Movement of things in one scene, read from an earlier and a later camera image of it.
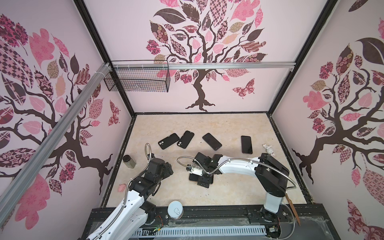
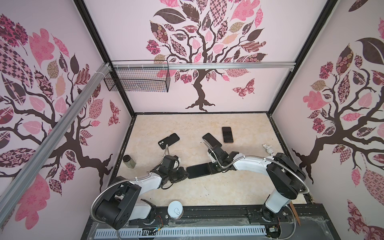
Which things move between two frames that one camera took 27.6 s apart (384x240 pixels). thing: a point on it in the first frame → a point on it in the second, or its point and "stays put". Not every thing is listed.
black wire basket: (155, 80) stays put
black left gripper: (167, 170) → (182, 175)
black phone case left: (168, 140) stays put
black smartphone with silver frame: (194, 177) → (227, 134)
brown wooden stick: (293, 209) stays put
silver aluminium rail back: (202, 65) stays put
